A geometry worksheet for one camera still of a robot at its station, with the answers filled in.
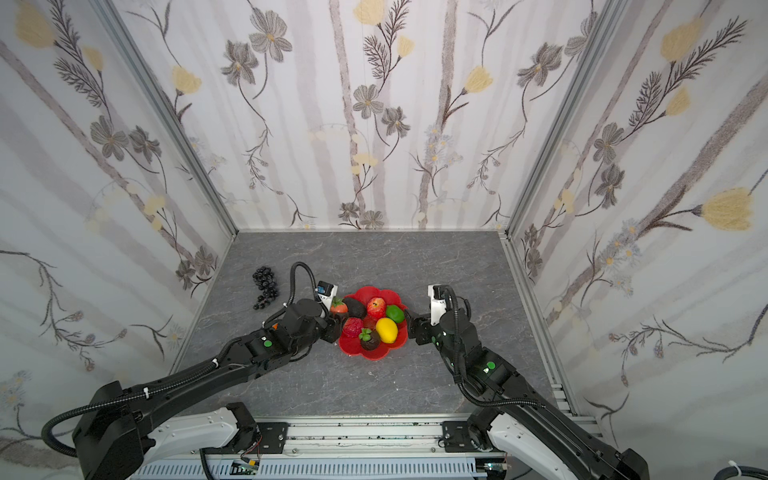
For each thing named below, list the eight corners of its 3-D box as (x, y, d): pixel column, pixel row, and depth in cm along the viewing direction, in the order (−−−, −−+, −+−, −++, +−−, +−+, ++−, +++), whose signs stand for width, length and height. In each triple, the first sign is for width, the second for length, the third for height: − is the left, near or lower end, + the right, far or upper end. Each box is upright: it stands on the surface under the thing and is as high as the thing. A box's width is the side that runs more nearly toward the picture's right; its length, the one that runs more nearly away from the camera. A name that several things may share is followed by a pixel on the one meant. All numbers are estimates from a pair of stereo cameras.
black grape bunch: (259, 309, 100) (253, 300, 96) (257, 278, 109) (252, 268, 104) (279, 303, 102) (274, 295, 97) (276, 273, 110) (272, 264, 106)
